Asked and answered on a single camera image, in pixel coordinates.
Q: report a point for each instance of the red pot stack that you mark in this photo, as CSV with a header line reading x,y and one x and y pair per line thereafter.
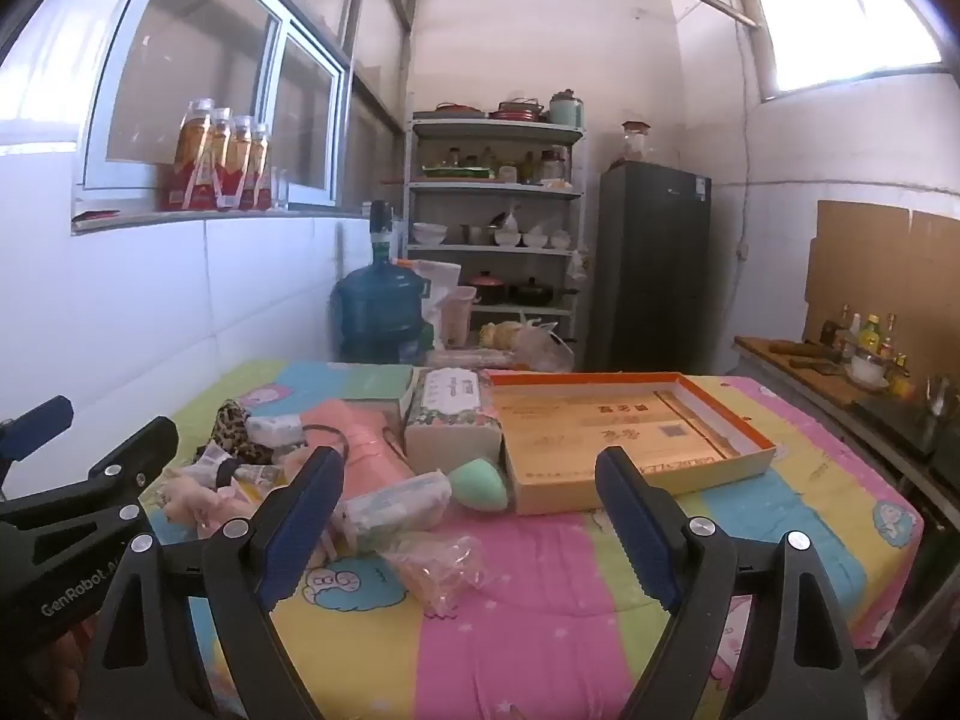
x,y
517,111

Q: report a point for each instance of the pink plastic bin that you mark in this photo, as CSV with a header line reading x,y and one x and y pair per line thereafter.
x,y
455,319

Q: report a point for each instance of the white bowl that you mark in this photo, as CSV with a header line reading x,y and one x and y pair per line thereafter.
x,y
430,234
535,240
870,373

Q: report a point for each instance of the leopard print scrunchie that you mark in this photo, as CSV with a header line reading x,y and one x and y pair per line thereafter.
x,y
236,427

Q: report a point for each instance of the black cooking pot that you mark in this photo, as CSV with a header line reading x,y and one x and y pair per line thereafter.
x,y
536,292

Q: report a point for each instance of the blue water jug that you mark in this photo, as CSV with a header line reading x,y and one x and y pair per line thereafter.
x,y
379,311

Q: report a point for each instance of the dark refrigerator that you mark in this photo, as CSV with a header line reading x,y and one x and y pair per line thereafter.
x,y
649,270

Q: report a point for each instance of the sliding window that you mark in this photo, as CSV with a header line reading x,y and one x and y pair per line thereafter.
x,y
202,60

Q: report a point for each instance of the red flat packet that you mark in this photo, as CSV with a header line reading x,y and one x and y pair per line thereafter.
x,y
96,216

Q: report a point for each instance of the clear bag with pink item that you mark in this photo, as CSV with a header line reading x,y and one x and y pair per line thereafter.
x,y
439,574

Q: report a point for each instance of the mint green enamel pot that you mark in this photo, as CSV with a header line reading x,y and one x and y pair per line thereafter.
x,y
566,109

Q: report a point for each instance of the clear drinking glass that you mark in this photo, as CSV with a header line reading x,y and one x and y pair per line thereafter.
x,y
278,191

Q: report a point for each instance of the metal shelf rack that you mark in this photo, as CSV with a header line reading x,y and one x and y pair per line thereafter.
x,y
495,191

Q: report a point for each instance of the clear wrapped packet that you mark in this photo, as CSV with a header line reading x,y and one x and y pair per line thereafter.
x,y
469,358

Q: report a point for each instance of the cardboard sheet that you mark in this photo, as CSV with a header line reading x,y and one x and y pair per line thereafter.
x,y
877,262

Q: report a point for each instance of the kitchen counter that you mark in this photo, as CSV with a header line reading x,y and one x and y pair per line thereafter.
x,y
892,427

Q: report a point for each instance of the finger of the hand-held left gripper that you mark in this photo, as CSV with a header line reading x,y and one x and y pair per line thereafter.
x,y
45,418
139,446

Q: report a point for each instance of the white plastic sack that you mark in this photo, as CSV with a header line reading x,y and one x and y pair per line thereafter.
x,y
439,277

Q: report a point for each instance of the white pocket tissue pack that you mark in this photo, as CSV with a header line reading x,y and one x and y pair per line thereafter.
x,y
274,431

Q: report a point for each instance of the glass jar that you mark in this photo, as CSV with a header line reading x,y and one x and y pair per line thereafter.
x,y
636,144

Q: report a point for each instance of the green makeup sponge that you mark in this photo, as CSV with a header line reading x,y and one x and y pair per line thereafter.
x,y
480,486

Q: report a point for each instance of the orange drink bottle red label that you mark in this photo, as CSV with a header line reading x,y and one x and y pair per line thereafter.
x,y
262,172
223,165
243,169
195,165

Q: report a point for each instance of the large floral tissue pack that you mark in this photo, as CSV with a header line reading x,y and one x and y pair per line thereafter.
x,y
450,435

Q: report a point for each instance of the plastic bag of food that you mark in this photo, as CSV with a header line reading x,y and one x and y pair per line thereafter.
x,y
540,349

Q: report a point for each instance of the yellow condiment bottle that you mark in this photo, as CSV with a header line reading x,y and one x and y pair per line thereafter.
x,y
870,334

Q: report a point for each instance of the red-lidded pot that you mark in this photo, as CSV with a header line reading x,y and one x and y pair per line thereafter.
x,y
487,289

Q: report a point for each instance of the teddy bear purple dress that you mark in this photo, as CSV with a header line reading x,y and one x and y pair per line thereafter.
x,y
191,501

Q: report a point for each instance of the red flat pan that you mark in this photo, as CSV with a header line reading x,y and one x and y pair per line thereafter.
x,y
459,108

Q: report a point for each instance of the small leaf-print tissue pack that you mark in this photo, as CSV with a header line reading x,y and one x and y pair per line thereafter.
x,y
397,506

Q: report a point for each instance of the water jug pump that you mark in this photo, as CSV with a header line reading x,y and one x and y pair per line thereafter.
x,y
381,229

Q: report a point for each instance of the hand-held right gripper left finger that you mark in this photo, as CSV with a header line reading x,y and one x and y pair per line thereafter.
x,y
300,517

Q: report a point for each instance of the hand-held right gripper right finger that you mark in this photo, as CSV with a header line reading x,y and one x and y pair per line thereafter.
x,y
637,532

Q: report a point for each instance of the small high window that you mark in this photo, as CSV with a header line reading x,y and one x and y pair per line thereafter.
x,y
840,22

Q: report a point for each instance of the green tray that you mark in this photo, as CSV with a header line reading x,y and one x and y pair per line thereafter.
x,y
457,172

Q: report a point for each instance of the green white carton box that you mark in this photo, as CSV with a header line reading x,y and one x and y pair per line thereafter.
x,y
382,390

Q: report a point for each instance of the pink cloth pouch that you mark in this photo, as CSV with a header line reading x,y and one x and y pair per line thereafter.
x,y
360,442

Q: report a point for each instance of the orange-rimmed cardboard box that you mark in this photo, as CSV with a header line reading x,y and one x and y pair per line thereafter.
x,y
600,435

